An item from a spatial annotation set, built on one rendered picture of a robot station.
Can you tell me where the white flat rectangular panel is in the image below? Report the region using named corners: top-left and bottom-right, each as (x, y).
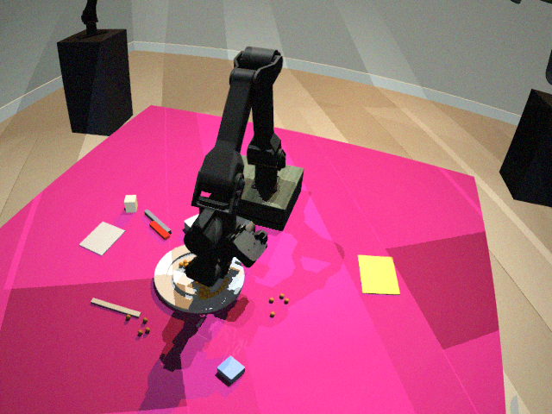
top-left (79, 222), bottom-right (125, 256)

